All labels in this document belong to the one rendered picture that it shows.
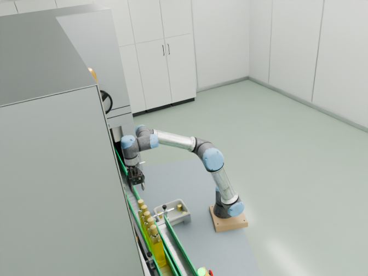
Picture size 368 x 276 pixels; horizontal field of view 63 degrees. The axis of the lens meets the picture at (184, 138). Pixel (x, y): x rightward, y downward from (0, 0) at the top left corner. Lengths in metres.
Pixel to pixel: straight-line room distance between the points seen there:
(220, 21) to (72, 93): 5.80
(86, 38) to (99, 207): 1.65
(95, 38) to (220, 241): 1.65
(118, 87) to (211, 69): 4.23
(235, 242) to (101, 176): 1.44
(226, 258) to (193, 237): 0.27
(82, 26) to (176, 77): 3.55
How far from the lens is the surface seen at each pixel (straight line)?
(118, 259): 1.01
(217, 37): 6.42
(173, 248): 1.93
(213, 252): 2.05
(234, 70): 6.80
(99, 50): 2.36
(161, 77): 5.56
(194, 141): 1.80
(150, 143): 1.57
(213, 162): 1.71
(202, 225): 2.21
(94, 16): 2.33
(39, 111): 0.72
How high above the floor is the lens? 2.34
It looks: 30 degrees down
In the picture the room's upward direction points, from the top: 6 degrees counter-clockwise
